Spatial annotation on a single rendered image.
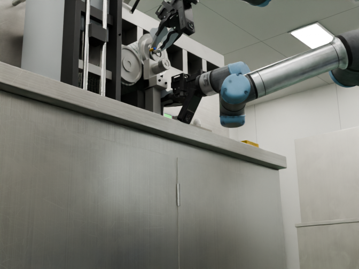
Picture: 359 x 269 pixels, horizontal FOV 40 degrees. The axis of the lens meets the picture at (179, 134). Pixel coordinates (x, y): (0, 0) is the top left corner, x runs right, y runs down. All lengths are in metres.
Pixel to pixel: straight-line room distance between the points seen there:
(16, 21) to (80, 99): 0.81
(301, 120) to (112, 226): 5.57
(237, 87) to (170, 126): 0.23
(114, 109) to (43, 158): 0.20
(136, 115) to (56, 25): 0.51
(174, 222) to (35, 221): 0.38
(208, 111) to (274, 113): 4.35
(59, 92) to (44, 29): 0.60
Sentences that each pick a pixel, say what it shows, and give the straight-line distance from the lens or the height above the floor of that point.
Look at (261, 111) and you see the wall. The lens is 6.86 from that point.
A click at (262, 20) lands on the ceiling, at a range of 4.78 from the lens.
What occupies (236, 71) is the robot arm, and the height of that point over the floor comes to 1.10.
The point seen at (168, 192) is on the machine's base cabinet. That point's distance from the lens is 1.20.
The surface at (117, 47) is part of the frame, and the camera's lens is 1.38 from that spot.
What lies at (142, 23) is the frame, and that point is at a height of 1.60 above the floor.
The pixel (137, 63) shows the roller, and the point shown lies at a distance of 1.62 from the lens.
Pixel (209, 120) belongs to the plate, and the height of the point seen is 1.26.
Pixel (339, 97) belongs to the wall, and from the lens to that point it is 6.37.
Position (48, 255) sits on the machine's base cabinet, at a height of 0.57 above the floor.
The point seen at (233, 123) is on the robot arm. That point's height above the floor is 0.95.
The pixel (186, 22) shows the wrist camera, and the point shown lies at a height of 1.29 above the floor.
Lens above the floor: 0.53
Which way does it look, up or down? 16 degrees up
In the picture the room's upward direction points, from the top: 1 degrees counter-clockwise
